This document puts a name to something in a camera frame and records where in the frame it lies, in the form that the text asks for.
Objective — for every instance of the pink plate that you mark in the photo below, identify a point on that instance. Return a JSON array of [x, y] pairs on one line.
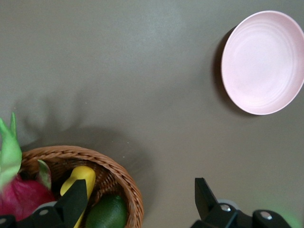
[[261, 64]]

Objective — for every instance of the pink dragon fruit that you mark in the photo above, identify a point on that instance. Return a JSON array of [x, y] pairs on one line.
[[21, 192]]

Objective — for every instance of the yellow banana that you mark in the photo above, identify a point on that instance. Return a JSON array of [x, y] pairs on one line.
[[80, 174]]

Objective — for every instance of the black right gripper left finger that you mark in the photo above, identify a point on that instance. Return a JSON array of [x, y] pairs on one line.
[[71, 204]]

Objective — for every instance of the brown wicker basket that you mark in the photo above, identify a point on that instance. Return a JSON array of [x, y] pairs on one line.
[[118, 175]]

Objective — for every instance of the brown table cover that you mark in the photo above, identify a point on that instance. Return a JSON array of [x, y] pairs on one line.
[[118, 71]]

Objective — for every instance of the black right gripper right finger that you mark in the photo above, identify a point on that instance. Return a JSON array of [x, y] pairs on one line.
[[209, 209]]

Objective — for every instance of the green avocado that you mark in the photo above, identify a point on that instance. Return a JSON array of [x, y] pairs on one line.
[[107, 212]]

